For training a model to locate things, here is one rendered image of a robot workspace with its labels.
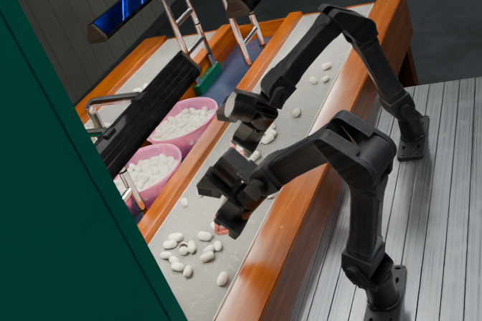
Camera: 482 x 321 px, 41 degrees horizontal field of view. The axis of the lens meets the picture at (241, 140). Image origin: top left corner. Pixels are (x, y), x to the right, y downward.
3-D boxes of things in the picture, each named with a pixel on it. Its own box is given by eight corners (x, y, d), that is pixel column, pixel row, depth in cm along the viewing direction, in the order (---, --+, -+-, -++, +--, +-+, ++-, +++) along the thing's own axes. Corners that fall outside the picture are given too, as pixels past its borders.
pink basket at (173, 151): (196, 158, 208) (185, 135, 204) (188, 208, 186) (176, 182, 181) (120, 180, 213) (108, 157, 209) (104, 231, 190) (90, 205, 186)
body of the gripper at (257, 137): (229, 142, 165) (241, 125, 160) (242, 120, 172) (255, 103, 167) (249, 157, 165) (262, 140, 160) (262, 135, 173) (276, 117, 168)
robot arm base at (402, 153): (390, 136, 168) (417, 133, 165) (399, 97, 183) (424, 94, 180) (397, 160, 172) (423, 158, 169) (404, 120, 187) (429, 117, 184)
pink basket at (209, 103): (238, 117, 223) (229, 93, 219) (207, 163, 204) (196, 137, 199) (174, 122, 236) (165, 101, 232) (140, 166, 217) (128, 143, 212)
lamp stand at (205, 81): (222, 69, 264) (182, -34, 243) (202, 94, 249) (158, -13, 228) (183, 75, 273) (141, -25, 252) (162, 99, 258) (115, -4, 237)
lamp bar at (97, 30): (183, -27, 268) (177, -44, 265) (106, 41, 222) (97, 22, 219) (168, -24, 272) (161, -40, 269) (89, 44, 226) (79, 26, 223)
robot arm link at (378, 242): (341, 274, 129) (343, 152, 108) (356, 251, 133) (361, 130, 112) (369, 286, 126) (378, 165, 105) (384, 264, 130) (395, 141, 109)
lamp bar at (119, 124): (203, 72, 170) (193, 47, 166) (72, 231, 124) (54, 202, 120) (178, 75, 174) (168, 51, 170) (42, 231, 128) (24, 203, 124)
